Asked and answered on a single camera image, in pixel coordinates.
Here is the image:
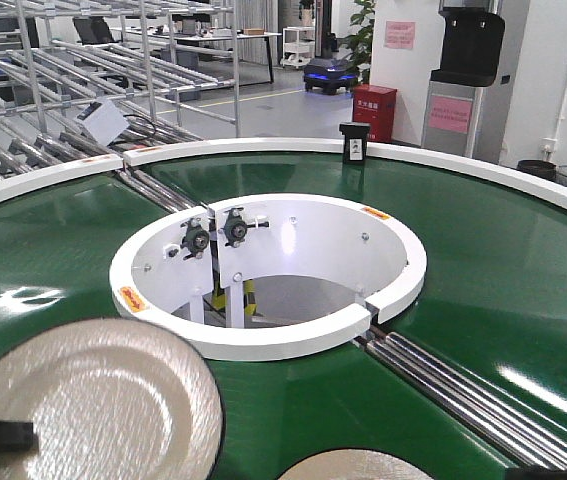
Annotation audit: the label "steel conveyor rollers left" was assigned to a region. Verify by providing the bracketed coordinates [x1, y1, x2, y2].
[115, 168, 198, 213]

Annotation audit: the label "black bearing mount left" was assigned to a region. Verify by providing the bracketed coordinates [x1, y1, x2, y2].
[181, 217, 210, 260]

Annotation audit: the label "green potted plant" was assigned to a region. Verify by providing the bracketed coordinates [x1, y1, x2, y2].
[342, 0, 376, 85]

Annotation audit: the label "red fire cabinet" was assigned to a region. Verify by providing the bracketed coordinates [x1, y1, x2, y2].
[352, 84, 397, 143]

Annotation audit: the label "black bearing mount right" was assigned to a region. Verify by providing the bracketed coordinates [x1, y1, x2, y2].
[221, 207, 270, 248]

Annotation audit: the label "blue lit mobile robot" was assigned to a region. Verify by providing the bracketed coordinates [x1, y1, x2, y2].
[303, 1, 357, 95]

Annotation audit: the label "beige plate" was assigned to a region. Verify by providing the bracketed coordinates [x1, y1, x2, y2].
[279, 448, 432, 480]
[0, 319, 224, 479]

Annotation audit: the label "dark waste bin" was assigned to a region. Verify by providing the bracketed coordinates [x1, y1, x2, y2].
[516, 159, 556, 182]

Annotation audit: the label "white outer conveyor rim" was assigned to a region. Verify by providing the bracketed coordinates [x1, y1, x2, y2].
[0, 137, 567, 210]

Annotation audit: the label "white control box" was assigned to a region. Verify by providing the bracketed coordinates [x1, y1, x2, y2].
[75, 97, 129, 146]

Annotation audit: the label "steel conveyor rollers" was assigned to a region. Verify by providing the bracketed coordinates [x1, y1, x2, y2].
[353, 327, 567, 479]
[115, 168, 198, 213]

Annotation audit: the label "black water dispenser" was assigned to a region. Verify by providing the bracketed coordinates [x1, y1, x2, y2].
[422, 1, 505, 157]

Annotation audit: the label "white inner conveyor ring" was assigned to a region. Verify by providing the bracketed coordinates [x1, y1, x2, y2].
[108, 193, 428, 363]

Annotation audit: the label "black bearing mount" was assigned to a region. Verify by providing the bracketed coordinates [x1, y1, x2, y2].
[181, 217, 210, 260]
[221, 207, 270, 248]

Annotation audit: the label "steel conveyor rollers right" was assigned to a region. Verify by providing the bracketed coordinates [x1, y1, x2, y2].
[353, 327, 567, 479]

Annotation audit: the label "white cart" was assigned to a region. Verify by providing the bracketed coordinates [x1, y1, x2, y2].
[280, 26, 315, 69]

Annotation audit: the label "black sensor box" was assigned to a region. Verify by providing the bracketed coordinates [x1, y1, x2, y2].
[339, 122, 370, 165]

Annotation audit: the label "metal roller rack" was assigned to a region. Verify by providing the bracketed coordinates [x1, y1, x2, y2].
[0, 1, 239, 181]

